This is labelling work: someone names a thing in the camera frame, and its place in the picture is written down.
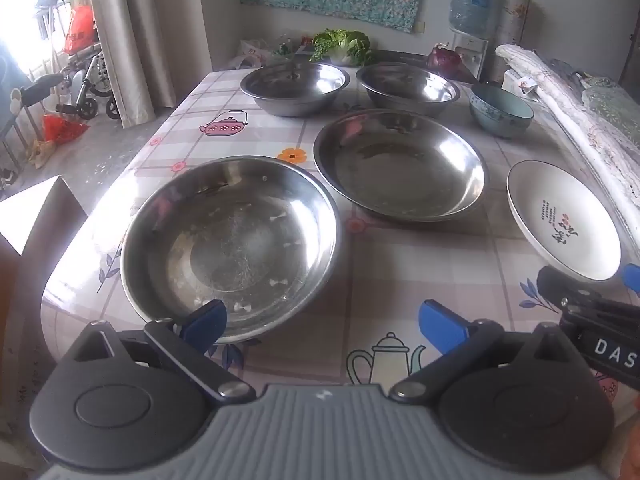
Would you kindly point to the blue water jug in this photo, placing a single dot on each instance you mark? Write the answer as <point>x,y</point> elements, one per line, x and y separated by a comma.
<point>470,5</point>

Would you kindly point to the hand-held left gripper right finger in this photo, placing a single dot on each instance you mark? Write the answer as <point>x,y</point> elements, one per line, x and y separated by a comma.
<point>442,327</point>

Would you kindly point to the beige curtain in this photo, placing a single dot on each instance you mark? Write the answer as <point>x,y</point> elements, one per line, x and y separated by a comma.
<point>145,35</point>

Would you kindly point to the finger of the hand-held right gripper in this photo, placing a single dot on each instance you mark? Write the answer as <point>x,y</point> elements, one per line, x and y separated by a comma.
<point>560,287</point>
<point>632,279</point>

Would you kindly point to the red plastic bag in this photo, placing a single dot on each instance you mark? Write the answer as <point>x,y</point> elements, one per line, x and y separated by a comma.
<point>62,130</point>

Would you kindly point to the white lace fabric roll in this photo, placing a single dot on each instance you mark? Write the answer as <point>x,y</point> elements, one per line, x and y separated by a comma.
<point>575,120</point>

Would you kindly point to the shallow stainless steel plate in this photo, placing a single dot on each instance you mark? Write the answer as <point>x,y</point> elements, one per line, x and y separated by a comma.
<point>235,240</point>
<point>400,170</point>

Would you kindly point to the grey folded cloth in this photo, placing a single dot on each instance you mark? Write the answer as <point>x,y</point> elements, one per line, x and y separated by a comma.
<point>572,72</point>

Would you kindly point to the stroller with red bag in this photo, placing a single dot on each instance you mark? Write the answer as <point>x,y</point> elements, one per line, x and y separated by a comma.
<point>87,85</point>

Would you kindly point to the stainless steel bowl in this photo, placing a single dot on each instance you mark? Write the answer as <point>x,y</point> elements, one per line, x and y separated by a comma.
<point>407,87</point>
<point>295,85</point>

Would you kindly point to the napa cabbage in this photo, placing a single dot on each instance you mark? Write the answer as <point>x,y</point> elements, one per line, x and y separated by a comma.
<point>342,45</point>

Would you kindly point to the white water dispenser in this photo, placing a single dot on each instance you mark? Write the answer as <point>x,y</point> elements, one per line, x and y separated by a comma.
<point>472,57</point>

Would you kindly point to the beige crumpled cloth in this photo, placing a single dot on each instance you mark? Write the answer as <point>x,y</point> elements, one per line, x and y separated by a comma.
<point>40,154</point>

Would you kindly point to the small white box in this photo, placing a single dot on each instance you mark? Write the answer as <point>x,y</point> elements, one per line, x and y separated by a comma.
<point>517,82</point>

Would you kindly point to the orange plastic bag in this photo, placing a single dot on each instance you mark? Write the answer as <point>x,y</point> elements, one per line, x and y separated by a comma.
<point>80,27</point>

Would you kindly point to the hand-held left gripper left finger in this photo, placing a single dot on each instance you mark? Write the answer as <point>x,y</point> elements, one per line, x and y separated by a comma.
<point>205,322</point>

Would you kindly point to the white plastic bag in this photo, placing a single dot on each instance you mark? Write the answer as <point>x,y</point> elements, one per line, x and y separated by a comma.
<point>250,52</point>

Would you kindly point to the white ceramic plate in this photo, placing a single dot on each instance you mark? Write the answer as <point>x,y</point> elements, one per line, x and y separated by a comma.
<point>555,200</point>

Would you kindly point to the purple cabbage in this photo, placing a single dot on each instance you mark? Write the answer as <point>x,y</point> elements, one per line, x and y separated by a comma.
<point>444,57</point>

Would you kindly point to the patterned paper roll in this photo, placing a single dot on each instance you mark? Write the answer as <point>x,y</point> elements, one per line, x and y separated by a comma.
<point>516,17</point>

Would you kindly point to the teal ceramic bowl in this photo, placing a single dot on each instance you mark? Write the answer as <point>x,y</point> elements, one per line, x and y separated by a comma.
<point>500,110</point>

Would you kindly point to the green leaf-print cloth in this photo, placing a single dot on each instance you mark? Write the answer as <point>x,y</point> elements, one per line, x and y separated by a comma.
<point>612,110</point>

